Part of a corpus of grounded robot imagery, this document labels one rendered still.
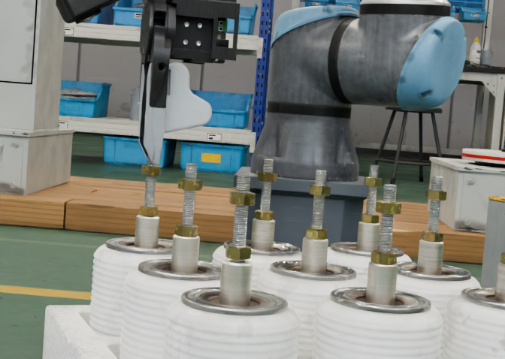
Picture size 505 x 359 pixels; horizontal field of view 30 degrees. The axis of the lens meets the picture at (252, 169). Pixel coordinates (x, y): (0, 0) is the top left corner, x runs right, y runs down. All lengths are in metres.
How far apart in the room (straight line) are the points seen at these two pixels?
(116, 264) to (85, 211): 1.87
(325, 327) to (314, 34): 0.63
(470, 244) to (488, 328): 1.97
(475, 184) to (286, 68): 1.56
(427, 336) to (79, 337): 0.31
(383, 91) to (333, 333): 0.57
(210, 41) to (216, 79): 8.24
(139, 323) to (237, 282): 0.12
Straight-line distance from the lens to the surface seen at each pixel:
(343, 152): 1.28
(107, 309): 0.87
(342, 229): 1.25
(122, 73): 9.23
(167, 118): 0.85
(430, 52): 1.18
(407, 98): 1.20
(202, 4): 0.86
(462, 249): 2.71
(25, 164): 2.84
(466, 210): 2.78
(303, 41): 1.26
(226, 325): 0.63
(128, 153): 5.45
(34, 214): 2.76
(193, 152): 5.41
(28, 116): 2.89
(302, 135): 1.25
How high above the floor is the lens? 0.39
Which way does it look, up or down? 4 degrees down
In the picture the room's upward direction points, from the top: 4 degrees clockwise
